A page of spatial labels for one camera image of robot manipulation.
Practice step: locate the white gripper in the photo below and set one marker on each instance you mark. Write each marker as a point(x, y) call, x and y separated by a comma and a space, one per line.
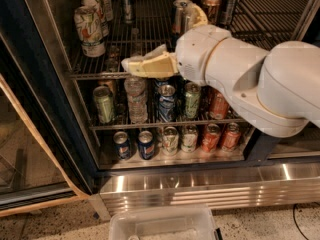
point(195, 55)

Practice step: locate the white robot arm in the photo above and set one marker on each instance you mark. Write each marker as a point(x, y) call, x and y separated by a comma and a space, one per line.
point(276, 91)

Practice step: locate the front silver Red Bull can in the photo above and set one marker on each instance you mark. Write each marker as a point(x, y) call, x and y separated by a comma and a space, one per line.
point(188, 19)

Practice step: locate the silver red bull can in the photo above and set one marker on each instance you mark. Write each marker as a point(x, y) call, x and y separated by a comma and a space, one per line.
point(176, 18)
point(188, 19)

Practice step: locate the green Mountain Dew can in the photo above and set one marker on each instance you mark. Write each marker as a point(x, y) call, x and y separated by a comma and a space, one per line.
point(192, 100)

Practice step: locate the front gold tall can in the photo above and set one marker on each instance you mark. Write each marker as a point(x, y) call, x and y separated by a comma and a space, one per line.
point(211, 9)

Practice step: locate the blue Pepsi can middle shelf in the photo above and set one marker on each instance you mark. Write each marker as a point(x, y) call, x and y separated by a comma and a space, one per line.
point(166, 103)

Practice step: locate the black tall energy can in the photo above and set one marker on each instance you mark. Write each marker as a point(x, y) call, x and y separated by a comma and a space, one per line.
point(226, 12)

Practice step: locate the dark slim can top shelf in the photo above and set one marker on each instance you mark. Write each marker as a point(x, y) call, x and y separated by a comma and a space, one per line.
point(127, 8)

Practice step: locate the orange soda can middle shelf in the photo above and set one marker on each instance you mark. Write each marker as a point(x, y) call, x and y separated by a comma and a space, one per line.
point(219, 107)

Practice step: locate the green can middle shelf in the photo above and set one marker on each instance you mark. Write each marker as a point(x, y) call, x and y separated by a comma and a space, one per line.
point(103, 98)

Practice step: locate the right 7up can bottom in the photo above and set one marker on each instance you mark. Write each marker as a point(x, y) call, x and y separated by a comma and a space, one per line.
point(189, 138)

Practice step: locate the left 7up can bottom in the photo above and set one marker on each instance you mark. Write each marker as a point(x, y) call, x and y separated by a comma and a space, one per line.
point(170, 140)

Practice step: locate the left orange can bottom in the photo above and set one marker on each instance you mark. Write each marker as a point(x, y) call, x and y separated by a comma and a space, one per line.
point(210, 137)

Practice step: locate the right Pepsi can bottom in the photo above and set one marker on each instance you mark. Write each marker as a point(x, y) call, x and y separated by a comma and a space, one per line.
point(146, 145)

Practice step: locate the pepsi can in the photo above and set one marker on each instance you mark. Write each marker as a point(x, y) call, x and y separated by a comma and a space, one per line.
point(146, 145)
point(122, 145)

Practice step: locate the left Pepsi can bottom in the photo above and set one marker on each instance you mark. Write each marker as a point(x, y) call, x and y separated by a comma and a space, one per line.
point(122, 145)

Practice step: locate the stainless steel fridge base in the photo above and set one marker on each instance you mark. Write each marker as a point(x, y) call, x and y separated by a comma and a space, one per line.
point(275, 185)

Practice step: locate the open glass fridge door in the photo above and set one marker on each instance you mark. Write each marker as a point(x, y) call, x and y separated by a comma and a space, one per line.
point(31, 177)

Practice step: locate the clear plastic water bottle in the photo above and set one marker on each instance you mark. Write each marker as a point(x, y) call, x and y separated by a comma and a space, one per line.
point(135, 88)

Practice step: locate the clear plastic bin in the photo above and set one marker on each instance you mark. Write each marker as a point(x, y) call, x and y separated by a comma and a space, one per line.
point(193, 222)

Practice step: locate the top wire shelf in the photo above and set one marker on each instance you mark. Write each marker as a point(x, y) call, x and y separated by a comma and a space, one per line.
point(263, 23)

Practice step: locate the wire shelf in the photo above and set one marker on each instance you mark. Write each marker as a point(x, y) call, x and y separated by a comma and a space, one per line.
point(123, 121)
point(263, 23)

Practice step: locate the middle wire shelf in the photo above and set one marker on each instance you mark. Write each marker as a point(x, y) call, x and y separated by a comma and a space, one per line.
point(123, 121)

